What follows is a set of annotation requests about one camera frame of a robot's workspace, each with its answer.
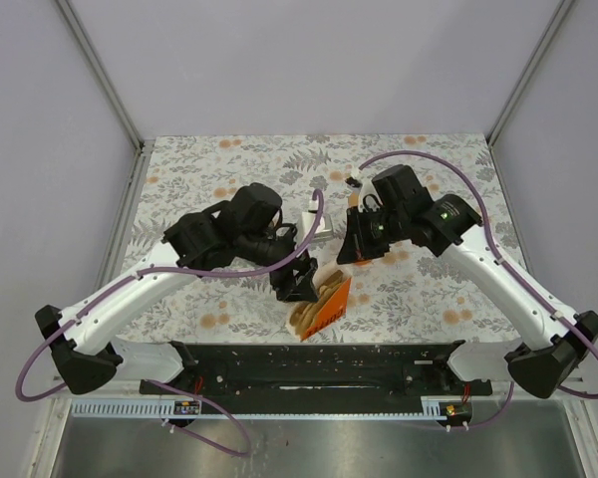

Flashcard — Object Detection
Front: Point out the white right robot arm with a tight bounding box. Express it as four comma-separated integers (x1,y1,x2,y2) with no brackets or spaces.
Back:
337,165,598,398

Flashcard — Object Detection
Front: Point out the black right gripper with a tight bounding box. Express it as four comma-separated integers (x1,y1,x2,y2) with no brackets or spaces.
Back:
337,205,409,265

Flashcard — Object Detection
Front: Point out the orange coffee filter pack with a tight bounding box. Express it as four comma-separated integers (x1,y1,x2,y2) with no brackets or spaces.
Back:
286,267,352,342

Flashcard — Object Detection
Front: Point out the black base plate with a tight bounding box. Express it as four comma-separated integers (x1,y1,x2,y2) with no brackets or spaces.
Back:
139,342,493,417

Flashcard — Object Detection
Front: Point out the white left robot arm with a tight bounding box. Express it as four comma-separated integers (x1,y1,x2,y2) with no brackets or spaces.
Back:
35,183,324,394

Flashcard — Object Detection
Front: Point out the white slotted cable duct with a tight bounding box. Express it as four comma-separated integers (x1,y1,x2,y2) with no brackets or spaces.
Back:
71,389,471,421

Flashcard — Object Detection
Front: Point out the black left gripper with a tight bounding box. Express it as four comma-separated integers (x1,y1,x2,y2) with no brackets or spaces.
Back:
239,225,320,302

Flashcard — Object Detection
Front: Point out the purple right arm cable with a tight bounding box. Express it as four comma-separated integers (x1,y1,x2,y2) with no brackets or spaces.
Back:
351,150,598,432

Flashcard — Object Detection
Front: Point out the floral patterned tablecloth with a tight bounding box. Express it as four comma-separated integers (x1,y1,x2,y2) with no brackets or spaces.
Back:
120,133,521,344

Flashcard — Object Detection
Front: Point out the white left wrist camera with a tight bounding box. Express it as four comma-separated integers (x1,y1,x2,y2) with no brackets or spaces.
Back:
298,201,335,243

